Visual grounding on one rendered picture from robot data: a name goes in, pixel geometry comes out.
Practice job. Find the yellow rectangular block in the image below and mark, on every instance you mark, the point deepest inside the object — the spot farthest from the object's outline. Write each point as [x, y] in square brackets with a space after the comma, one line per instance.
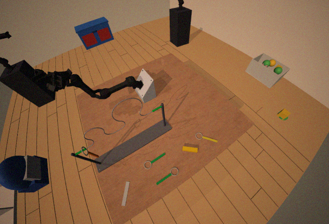
[190, 149]

